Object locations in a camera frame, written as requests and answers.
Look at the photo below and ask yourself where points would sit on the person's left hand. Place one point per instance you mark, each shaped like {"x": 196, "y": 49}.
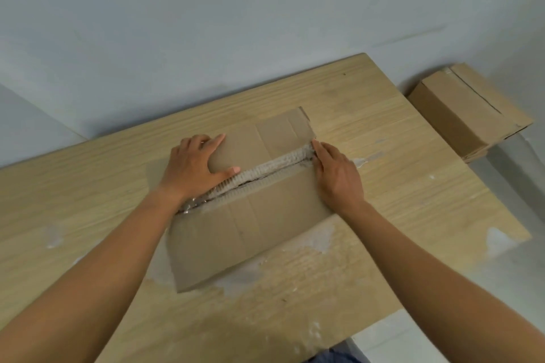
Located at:
{"x": 189, "y": 167}

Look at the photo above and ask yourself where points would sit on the person's right hand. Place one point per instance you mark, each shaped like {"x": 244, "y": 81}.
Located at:
{"x": 340, "y": 182}

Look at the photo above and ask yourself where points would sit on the brown cardboard box yellow sides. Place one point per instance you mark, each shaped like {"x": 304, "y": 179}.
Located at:
{"x": 255, "y": 222}

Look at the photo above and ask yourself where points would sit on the person's left forearm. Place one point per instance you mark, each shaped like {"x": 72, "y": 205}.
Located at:
{"x": 85, "y": 273}

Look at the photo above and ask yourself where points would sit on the person's right forearm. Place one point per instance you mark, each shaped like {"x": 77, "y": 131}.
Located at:
{"x": 426, "y": 273}

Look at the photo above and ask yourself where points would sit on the light wooden table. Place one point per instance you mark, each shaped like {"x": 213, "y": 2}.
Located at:
{"x": 319, "y": 86}

